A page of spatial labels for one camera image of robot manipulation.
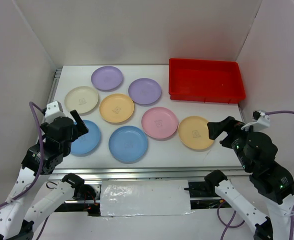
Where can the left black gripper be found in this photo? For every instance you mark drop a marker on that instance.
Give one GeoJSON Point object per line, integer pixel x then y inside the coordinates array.
{"type": "Point", "coordinates": [80, 128]}

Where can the cream plate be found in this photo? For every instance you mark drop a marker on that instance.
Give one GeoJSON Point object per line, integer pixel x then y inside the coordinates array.
{"type": "Point", "coordinates": [83, 99]}

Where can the orange plate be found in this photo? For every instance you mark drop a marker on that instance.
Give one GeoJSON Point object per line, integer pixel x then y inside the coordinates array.
{"type": "Point", "coordinates": [193, 133]}
{"type": "Point", "coordinates": [116, 108]}

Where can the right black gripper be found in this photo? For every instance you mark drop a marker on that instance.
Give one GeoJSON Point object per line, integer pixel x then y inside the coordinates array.
{"type": "Point", "coordinates": [229, 124]}

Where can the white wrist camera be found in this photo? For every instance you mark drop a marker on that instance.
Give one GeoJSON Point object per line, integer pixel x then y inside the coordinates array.
{"type": "Point", "coordinates": [260, 122]}
{"type": "Point", "coordinates": [53, 111]}

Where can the blue plate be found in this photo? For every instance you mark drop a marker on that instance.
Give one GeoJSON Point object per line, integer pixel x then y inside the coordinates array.
{"type": "Point", "coordinates": [128, 144]}
{"type": "Point", "coordinates": [87, 142]}

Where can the white taped panel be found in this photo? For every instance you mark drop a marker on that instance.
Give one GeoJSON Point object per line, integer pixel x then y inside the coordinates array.
{"type": "Point", "coordinates": [144, 198]}

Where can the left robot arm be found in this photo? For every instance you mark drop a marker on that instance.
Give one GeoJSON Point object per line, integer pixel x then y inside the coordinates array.
{"type": "Point", "coordinates": [19, 217]}

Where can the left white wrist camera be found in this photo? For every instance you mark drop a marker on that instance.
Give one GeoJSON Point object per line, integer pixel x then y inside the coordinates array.
{"type": "Point", "coordinates": [53, 111]}

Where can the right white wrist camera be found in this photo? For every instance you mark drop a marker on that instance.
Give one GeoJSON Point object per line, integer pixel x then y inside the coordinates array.
{"type": "Point", "coordinates": [260, 122]}

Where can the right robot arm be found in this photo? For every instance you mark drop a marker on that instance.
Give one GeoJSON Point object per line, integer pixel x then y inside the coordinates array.
{"type": "Point", "coordinates": [276, 185]}

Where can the purple plate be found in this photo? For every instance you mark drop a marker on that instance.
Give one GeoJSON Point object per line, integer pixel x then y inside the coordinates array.
{"type": "Point", "coordinates": [107, 78]}
{"type": "Point", "coordinates": [144, 91]}

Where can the aluminium frame rail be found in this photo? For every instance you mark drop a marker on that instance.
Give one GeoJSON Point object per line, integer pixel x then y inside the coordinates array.
{"type": "Point", "coordinates": [164, 158]}

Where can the red plastic bin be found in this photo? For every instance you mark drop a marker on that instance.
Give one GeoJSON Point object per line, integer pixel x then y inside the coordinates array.
{"type": "Point", "coordinates": [210, 81]}

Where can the pink plate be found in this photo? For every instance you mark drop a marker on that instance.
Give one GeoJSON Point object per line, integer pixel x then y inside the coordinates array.
{"type": "Point", "coordinates": [159, 122]}

